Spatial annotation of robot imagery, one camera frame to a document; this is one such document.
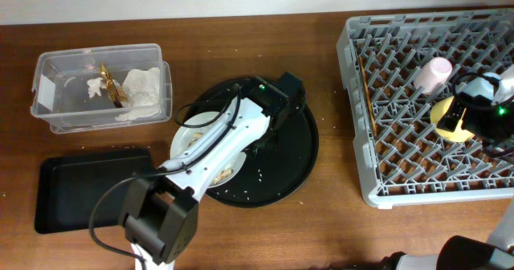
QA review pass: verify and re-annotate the yellow plastic bowl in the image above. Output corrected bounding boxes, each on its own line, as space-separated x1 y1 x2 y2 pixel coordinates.
430 96 475 142

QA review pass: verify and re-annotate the pink plastic cup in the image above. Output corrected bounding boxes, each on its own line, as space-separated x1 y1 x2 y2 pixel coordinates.
413 57 453 95

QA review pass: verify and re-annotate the wooden chopstick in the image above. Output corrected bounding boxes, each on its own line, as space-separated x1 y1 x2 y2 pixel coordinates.
363 78 377 136
358 56 369 100

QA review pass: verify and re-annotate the grey plate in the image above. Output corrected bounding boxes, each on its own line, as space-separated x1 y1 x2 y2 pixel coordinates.
170 112 247 188

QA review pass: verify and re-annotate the peanut shells and rice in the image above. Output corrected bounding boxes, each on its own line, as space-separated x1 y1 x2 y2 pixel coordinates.
187 132 234 186

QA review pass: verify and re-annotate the white napkin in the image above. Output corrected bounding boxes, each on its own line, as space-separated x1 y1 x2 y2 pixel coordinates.
87 66 162 122

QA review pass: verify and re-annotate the blue plastic cup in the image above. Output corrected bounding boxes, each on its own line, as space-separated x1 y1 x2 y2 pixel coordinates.
462 77 494 105

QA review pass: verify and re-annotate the gold snack wrapper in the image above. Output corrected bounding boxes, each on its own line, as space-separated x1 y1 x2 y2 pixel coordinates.
100 63 128 108

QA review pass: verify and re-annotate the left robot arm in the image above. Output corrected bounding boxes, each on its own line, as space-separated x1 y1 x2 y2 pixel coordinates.
119 72 305 269

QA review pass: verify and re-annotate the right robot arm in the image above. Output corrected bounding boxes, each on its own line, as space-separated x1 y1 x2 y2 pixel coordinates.
375 67 513 270

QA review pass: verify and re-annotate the grey dishwasher rack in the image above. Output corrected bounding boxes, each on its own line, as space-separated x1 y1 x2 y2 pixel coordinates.
337 8 513 209

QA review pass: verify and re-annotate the clear plastic waste bin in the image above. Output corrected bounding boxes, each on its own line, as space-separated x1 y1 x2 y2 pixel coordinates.
31 43 173 134

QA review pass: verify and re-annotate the round black tray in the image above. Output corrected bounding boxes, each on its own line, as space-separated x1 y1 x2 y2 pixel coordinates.
188 76 320 208

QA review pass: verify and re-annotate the black rectangular bin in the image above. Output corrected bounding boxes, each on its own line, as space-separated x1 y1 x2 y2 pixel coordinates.
34 148 153 234

